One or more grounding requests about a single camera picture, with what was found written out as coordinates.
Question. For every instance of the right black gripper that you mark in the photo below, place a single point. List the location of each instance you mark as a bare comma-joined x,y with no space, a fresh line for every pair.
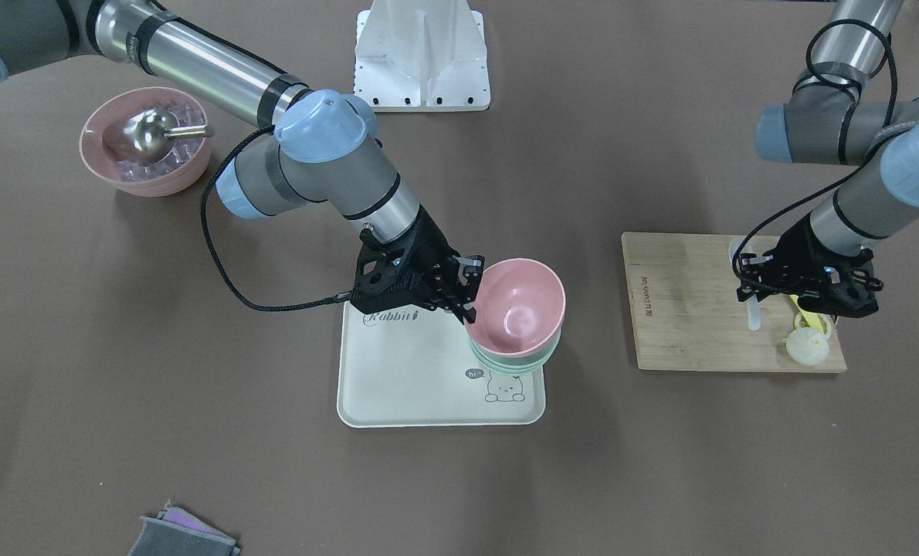
430,245

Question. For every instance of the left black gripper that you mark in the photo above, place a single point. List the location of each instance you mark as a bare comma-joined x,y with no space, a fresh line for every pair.
798,251

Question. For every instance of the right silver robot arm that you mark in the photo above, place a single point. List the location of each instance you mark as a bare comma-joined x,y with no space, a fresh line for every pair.
306,146

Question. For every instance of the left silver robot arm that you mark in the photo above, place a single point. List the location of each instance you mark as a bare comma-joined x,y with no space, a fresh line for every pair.
827,121

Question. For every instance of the green bowl stack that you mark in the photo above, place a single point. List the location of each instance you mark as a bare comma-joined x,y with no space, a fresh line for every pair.
511,365

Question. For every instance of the yellow plastic spoon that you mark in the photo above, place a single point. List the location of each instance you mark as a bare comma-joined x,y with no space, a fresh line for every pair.
805,319

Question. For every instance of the pink bowl with ice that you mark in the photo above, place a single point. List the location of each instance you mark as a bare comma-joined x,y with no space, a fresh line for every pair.
181,168

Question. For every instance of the wooden cutting board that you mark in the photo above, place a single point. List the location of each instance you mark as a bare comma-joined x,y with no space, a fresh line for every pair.
686,316

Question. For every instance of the cream rabbit tray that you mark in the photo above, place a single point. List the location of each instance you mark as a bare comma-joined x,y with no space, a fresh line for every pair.
414,368

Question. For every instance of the metal ice scoop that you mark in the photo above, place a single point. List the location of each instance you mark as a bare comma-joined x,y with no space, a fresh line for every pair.
149,136

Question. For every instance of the purple cloth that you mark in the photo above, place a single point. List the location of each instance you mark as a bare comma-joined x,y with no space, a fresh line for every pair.
183,518

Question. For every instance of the grey folded cloth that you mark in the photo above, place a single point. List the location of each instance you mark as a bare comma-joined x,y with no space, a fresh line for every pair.
164,537

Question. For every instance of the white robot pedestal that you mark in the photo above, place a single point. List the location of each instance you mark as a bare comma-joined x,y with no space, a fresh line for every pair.
421,56

